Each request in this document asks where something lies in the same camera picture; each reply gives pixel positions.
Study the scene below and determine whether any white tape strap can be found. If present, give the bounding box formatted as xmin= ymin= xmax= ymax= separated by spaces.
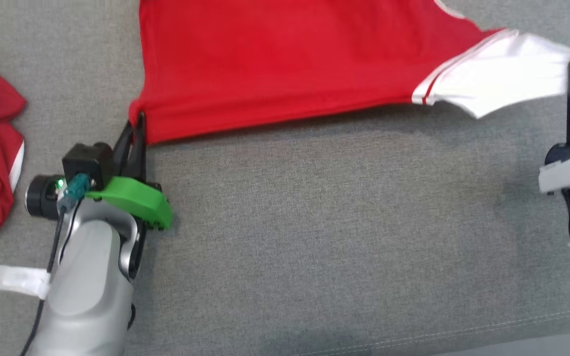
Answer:
xmin=0 ymin=264 xmax=51 ymax=300

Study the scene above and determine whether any red basketball jersey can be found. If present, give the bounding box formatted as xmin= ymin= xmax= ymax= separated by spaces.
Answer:
xmin=129 ymin=0 xmax=570 ymax=145

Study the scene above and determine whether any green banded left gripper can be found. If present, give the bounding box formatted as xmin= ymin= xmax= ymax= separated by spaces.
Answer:
xmin=25 ymin=112 xmax=173 ymax=231

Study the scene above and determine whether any black cable with teal plug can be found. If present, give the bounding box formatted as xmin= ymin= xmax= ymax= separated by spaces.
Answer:
xmin=20 ymin=173 xmax=91 ymax=356

